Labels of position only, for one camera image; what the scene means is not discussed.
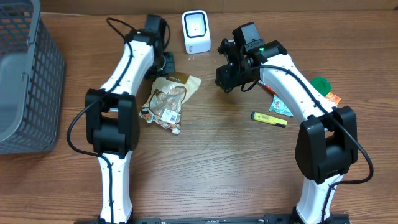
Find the red snack bar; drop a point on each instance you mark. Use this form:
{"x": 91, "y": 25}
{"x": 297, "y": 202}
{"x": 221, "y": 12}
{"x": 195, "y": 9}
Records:
{"x": 266, "y": 87}

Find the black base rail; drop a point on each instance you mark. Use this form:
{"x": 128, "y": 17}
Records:
{"x": 217, "y": 220}

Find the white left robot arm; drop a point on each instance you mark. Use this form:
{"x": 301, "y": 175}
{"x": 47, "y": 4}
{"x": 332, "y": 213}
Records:
{"x": 112, "y": 120}

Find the teal white snack packet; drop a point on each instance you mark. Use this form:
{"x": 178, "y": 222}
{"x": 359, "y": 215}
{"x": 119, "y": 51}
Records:
{"x": 278, "y": 106}

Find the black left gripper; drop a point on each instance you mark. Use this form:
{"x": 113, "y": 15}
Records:
{"x": 170, "y": 66}

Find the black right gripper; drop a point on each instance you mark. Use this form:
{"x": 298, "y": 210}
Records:
{"x": 225, "y": 76}

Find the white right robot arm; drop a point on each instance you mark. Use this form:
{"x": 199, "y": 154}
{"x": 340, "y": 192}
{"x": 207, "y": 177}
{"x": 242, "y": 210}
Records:
{"x": 327, "y": 144}

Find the yellow black tube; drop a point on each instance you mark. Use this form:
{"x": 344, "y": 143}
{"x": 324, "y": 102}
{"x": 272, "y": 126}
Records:
{"x": 268, "y": 119}

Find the green lid jar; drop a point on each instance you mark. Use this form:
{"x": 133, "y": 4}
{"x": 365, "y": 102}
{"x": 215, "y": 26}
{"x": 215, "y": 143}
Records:
{"x": 322, "y": 85}

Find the white barcode scanner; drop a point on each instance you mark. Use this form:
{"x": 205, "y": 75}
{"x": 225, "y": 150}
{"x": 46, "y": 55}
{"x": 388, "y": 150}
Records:
{"x": 196, "y": 31}

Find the orange white small packet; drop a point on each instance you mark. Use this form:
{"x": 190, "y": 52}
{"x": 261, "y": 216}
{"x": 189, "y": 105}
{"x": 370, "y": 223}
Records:
{"x": 333, "y": 98}

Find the grey plastic mesh basket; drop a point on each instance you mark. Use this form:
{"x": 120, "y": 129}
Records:
{"x": 32, "y": 80}

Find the beige snack bag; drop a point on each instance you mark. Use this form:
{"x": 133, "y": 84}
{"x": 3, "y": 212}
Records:
{"x": 168, "y": 94}

